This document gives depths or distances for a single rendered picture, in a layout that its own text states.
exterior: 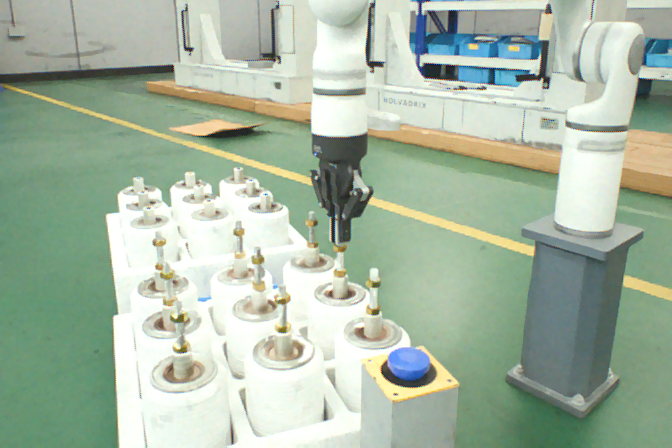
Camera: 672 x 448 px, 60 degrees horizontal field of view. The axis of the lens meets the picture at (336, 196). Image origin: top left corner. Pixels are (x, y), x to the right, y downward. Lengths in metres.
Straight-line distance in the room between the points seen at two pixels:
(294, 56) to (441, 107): 1.29
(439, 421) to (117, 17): 6.84
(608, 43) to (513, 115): 1.85
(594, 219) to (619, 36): 0.28
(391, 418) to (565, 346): 0.56
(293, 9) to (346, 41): 3.17
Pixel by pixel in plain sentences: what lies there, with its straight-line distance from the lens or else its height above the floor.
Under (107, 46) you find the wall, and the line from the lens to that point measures 7.17.
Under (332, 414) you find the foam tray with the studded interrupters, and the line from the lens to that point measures 0.76.
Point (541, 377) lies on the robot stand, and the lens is 1.12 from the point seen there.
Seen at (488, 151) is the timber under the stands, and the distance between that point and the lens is 2.79.
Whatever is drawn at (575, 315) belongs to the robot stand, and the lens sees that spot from 1.04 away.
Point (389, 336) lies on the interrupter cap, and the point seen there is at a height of 0.25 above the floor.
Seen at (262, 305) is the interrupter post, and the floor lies 0.26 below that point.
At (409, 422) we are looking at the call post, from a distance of 0.57.
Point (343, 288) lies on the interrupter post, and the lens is 0.84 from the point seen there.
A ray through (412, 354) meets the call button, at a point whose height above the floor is 0.33.
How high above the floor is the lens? 0.64
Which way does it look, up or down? 17 degrees down
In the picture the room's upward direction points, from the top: straight up
